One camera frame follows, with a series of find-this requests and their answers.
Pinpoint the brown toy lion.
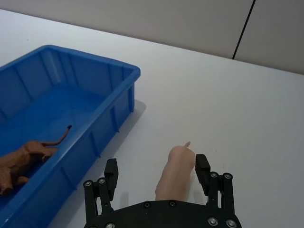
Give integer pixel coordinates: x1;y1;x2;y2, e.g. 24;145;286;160
0;125;73;196

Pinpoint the pink toy pig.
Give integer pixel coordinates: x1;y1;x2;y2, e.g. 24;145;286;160
154;141;196;201

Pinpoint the blue plastic bin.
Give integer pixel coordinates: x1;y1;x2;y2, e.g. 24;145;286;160
0;45;141;228

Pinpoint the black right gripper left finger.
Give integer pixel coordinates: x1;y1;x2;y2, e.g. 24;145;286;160
83;158;119;221

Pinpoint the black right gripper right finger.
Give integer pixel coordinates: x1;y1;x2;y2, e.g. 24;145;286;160
195;153;236;211

